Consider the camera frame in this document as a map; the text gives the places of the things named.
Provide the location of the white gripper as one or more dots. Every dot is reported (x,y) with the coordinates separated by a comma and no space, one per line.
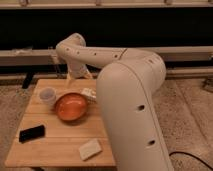
(77,70)

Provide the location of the white ceramic cup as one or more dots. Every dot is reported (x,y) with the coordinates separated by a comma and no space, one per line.
(47,96)

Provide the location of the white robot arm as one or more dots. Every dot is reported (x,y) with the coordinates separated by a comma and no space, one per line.
(124,90)

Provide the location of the orange ceramic bowl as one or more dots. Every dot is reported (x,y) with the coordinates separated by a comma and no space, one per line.
(71,106)

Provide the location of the white small packet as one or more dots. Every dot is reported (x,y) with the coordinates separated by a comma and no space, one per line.
(89,94)

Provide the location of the beige sponge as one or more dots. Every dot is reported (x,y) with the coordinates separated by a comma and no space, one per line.
(89,149)

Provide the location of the black rectangular block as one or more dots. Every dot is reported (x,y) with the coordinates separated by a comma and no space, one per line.
(31,133)

